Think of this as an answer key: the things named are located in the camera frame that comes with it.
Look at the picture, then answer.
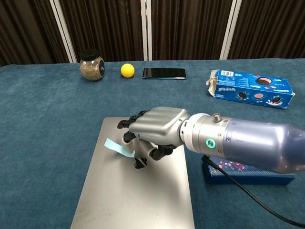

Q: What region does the black smartphone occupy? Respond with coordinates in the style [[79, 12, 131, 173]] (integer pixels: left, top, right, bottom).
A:
[[142, 67, 187, 80]]

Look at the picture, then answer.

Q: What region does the glass jar with black lid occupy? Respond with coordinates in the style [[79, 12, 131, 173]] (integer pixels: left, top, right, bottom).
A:
[[79, 49, 106, 82]]

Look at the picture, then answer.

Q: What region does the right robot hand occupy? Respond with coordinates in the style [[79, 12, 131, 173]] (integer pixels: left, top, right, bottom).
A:
[[117, 106, 191, 169]]

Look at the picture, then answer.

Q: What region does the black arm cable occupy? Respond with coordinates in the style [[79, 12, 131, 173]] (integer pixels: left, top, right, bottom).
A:
[[201, 154, 305, 228]]

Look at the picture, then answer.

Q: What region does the yellow ball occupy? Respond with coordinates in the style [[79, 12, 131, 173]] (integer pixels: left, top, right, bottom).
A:
[[121, 63, 135, 78]]

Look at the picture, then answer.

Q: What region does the light blue sticky note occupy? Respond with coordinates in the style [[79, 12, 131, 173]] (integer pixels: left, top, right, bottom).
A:
[[104, 138, 135, 158]]

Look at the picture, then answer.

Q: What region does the silver laptop with apple logo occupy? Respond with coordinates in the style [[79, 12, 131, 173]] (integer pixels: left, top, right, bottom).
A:
[[70, 116, 195, 229]]

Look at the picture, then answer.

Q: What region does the dark folding screen panel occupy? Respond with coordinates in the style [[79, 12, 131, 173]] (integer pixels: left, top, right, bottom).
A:
[[50, 0, 149, 63], [141, 0, 239, 61], [219, 0, 305, 60], [0, 0, 77, 67]]

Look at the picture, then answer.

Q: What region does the dark blue floral pencil case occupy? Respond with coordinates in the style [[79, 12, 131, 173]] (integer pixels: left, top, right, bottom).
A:
[[202, 155, 295, 186]]

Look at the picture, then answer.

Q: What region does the blue Oreo cookie box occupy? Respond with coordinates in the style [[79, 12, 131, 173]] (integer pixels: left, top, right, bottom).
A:
[[205, 69, 296, 110]]

